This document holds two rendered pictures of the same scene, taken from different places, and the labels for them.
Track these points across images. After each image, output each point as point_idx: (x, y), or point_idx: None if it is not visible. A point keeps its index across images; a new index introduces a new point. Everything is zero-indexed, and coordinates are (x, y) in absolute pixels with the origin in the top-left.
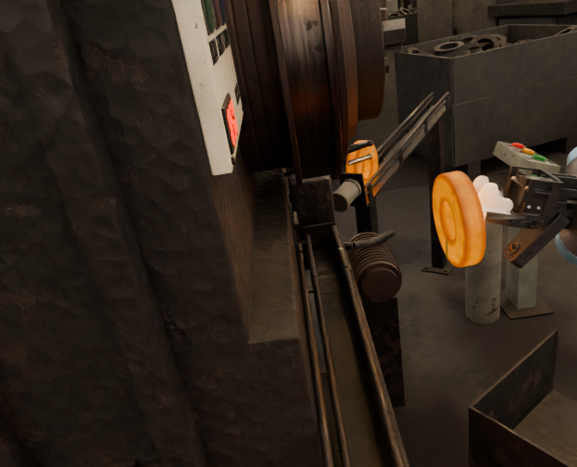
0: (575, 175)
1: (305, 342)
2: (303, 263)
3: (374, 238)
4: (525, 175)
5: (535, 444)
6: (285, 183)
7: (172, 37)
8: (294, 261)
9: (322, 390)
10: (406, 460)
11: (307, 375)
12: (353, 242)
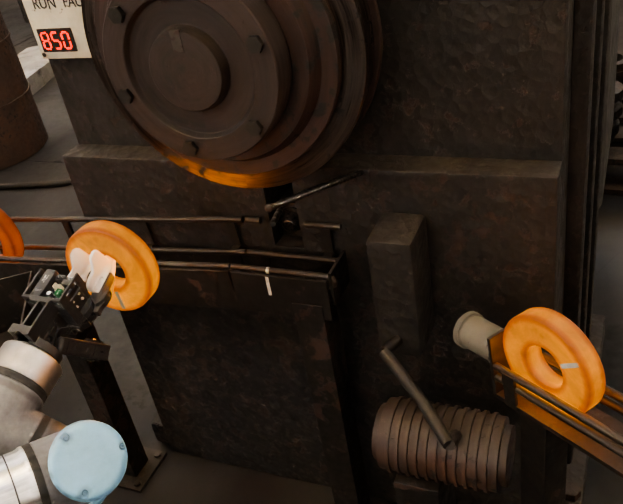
0: (30, 329)
1: (121, 201)
2: (224, 218)
3: (422, 402)
4: (52, 271)
5: None
6: (349, 192)
7: None
8: (190, 192)
9: (102, 219)
10: (58, 264)
11: (80, 188)
12: (384, 348)
